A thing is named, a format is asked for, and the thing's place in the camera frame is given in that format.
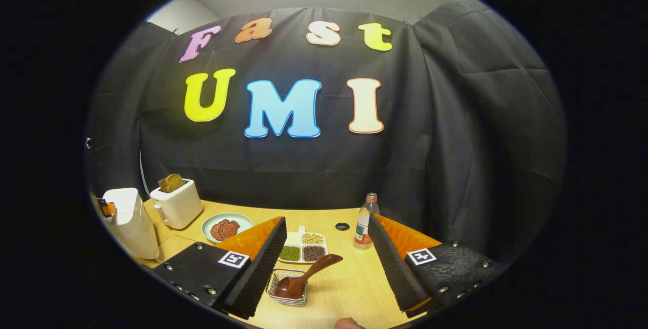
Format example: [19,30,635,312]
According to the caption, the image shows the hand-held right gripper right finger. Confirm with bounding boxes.
[367,214,507,318]

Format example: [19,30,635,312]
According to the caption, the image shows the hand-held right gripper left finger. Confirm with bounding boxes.
[152,216,288,319]

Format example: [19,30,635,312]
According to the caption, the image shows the clear wire chopstick holder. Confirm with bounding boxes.
[265,268,308,307]

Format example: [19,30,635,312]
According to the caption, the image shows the white rice cooker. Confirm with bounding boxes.
[101,187,158,260]

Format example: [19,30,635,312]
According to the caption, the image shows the brown wooden spoon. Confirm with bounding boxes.
[275,254,344,300]

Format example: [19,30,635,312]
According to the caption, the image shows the red meat slices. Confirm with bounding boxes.
[210,219,240,241]

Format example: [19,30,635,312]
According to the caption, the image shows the white divided grain dish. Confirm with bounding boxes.
[277,226,329,264]

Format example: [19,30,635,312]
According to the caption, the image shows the clear plastic water bottle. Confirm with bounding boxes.
[353,192,380,251]

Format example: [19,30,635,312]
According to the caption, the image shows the pale green plate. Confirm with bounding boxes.
[201,213,254,244]

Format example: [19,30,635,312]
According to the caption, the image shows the brown bread slice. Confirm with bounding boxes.
[157,174,186,193]

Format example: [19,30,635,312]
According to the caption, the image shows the white toaster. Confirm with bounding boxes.
[150,179,204,230]

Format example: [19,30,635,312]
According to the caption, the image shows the black backdrop cloth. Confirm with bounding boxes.
[86,0,568,264]

